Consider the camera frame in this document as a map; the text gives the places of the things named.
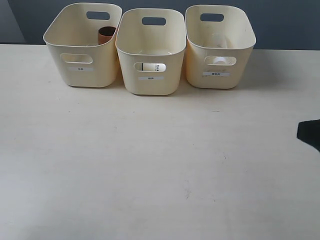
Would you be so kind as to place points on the clear plastic bottle white cap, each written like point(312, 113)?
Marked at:
point(219, 41)

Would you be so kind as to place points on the left cream plastic bin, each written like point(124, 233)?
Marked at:
point(72, 40)

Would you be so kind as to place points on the brown wooden cup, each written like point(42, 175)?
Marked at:
point(105, 34)

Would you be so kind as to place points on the cream plastic bin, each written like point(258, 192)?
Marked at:
point(201, 21)
point(72, 40)
point(151, 35)

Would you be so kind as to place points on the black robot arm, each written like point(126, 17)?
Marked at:
point(309, 133)

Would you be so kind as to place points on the white paper cup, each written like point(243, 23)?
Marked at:
point(150, 67)

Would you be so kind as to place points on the middle cream plastic bin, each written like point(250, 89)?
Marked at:
point(151, 35)

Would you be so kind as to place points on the right cream plastic bin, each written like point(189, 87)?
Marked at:
point(201, 21)

